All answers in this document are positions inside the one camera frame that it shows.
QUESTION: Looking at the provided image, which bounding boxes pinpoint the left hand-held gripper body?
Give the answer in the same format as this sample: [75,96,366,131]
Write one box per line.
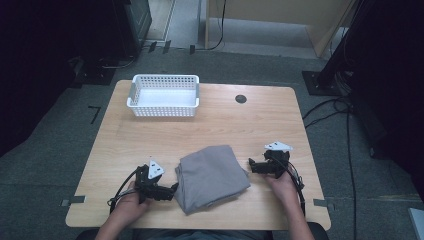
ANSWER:
[134,159,172,204]

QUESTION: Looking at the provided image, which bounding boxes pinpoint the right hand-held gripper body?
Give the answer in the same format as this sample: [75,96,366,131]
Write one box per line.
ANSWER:
[255,141,294,179]

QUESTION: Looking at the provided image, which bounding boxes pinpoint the grey cloth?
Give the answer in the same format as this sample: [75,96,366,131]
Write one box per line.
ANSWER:
[174,144,252,216]

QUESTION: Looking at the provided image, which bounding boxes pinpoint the white plastic basket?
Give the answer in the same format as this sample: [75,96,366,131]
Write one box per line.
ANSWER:
[126,73,201,118]

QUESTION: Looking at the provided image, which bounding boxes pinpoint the person's left hand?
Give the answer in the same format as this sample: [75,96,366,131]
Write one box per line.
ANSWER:
[113,181,152,224]

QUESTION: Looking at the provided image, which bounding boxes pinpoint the person's right hand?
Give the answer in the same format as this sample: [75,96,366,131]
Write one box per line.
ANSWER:
[264,170,299,206]

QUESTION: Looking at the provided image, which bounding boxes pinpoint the person's lap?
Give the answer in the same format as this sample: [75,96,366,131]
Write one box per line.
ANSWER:
[75,221,330,240]

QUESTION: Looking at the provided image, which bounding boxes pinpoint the grey tape strip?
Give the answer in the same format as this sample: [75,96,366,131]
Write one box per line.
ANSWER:
[312,198,336,212]
[60,195,87,207]

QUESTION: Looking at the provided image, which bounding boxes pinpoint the black angled floor tape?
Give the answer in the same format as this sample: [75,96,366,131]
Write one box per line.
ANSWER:
[87,105,102,125]

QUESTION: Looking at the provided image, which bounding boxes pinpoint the black floor stand base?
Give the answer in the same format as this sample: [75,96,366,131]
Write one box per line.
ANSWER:
[67,55,118,89]

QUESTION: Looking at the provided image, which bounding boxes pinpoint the beige wooden partition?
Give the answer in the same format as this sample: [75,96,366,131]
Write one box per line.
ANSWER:
[204,0,358,58]

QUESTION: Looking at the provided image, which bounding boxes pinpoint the white flat object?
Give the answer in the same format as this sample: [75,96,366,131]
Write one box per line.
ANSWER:
[407,207,424,240]

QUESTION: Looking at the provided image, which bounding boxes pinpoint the dark cabinet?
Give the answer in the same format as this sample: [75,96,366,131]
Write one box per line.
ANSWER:
[111,0,153,59]

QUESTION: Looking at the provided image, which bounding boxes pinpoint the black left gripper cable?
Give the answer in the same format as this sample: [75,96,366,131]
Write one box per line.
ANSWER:
[107,165,143,214]

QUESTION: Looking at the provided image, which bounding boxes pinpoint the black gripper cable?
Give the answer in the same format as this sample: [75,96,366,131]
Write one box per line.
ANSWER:
[284,161,307,216]
[107,165,143,214]

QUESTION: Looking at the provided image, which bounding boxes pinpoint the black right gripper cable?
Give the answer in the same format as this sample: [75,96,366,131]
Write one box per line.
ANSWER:
[284,161,307,216]

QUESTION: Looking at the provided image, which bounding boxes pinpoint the black floor cables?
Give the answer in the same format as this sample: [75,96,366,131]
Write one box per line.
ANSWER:
[301,94,358,240]

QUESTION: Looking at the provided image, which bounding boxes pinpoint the black stand base plate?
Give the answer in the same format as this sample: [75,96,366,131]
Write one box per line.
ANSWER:
[301,70,351,97]

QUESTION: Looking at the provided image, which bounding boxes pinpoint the black stand post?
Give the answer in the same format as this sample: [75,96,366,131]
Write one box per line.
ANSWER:
[315,0,371,88]

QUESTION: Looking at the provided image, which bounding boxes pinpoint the black hanging cable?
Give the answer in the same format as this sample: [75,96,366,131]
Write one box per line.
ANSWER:
[199,0,228,52]

